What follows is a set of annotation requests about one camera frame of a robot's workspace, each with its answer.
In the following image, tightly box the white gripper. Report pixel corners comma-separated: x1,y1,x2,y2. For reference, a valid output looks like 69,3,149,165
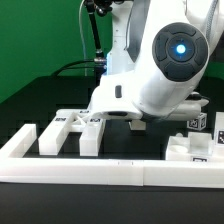
88,73,201,122

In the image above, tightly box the white chair seat part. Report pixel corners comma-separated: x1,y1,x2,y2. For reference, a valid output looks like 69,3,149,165
165,132,213,162

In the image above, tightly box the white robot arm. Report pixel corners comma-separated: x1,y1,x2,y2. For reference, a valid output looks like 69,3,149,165
90,0,224,120

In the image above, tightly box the white tagged cube nut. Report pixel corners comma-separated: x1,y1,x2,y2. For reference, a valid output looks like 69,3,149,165
187,113,207,131

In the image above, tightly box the white U-shaped obstacle fence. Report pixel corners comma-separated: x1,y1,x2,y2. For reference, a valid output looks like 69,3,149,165
0,124,224,188

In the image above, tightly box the grey thin cable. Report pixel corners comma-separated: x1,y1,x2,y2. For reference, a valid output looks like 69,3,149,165
78,0,88,76

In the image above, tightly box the white chair back frame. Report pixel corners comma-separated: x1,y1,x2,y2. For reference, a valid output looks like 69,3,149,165
38,109,106,156

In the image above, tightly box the black cable bundle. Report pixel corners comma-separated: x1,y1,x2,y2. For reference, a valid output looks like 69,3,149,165
50,59,108,78

